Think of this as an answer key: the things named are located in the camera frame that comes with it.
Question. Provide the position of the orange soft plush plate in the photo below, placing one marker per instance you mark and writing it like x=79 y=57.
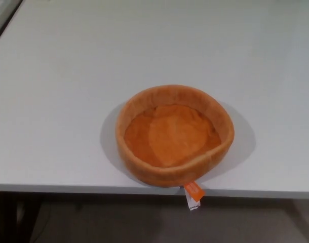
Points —
x=169 y=141

